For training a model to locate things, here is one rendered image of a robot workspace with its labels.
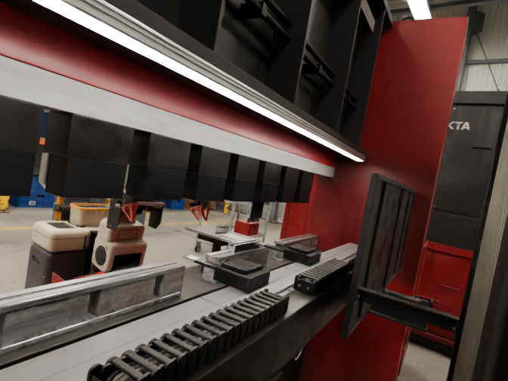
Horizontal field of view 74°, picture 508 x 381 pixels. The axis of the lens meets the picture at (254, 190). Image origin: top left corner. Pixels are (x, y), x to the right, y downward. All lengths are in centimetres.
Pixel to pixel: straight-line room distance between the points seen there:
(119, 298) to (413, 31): 202
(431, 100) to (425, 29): 41
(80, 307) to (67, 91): 46
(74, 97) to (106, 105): 7
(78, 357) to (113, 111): 48
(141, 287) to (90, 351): 41
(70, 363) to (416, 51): 212
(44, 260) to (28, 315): 131
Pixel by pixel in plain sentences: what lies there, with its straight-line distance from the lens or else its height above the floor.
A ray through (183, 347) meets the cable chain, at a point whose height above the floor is 104.
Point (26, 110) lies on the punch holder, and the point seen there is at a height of 132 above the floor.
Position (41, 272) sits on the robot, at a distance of 217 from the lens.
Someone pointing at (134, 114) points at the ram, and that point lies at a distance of 84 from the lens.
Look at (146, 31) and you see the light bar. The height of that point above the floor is 147.
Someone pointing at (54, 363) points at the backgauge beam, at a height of 98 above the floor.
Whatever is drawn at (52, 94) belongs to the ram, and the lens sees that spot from 74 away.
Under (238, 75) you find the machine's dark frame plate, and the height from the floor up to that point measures 150.
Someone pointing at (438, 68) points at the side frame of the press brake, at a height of 202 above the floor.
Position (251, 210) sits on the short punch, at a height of 113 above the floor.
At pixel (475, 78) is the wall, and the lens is 867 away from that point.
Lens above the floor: 129
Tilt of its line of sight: 3 degrees down
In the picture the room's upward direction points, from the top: 10 degrees clockwise
